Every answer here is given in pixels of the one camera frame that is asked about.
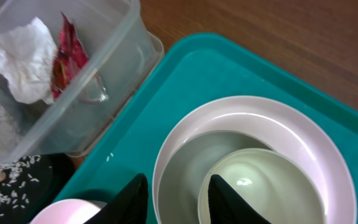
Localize grey green bowl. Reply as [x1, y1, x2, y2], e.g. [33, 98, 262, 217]
[154, 131, 271, 224]

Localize black food waste tray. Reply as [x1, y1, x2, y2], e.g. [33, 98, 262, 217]
[0, 154, 75, 223]

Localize red snack wrapper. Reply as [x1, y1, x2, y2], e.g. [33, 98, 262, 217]
[50, 11, 110, 105]

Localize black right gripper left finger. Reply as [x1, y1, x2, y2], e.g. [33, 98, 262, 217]
[85, 174, 149, 224]

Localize pale green cup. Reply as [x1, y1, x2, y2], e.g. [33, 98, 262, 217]
[198, 148, 326, 224]

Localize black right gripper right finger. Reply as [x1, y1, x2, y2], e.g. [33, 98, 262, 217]
[208, 174, 270, 224]

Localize clear plastic waste bin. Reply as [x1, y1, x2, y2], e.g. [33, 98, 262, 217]
[0, 0, 163, 163]

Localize small pink bowl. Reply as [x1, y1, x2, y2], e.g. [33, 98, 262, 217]
[30, 198, 106, 224]

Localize teal serving tray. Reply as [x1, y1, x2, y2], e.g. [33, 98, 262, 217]
[53, 32, 358, 224]

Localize white napkin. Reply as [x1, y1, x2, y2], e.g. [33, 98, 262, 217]
[0, 17, 57, 105]

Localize pale pink plate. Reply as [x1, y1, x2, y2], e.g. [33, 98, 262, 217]
[152, 96, 357, 223]

